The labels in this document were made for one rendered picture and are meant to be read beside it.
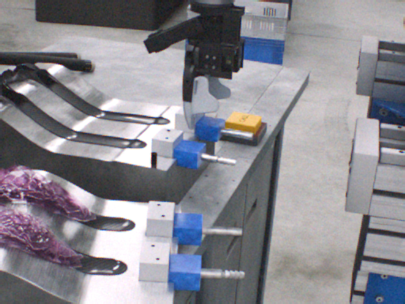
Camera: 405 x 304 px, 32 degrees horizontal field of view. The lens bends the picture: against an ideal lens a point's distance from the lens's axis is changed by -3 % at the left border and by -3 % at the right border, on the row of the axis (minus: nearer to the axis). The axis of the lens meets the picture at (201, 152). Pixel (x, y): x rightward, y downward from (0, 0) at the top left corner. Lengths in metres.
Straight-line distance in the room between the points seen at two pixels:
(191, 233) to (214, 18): 0.38
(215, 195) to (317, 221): 1.63
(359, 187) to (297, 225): 1.82
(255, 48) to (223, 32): 3.25
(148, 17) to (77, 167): 4.07
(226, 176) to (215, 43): 0.25
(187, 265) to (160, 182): 0.23
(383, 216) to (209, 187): 0.37
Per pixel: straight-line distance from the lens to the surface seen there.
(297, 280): 2.47
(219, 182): 1.27
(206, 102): 1.19
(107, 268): 0.94
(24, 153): 1.20
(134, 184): 1.13
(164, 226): 0.99
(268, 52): 4.42
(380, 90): 1.45
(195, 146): 1.15
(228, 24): 1.16
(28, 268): 0.88
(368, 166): 0.97
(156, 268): 0.89
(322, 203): 2.97
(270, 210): 2.02
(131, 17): 5.23
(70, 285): 0.89
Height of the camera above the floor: 1.37
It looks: 25 degrees down
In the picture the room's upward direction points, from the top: 4 degrees clockwise
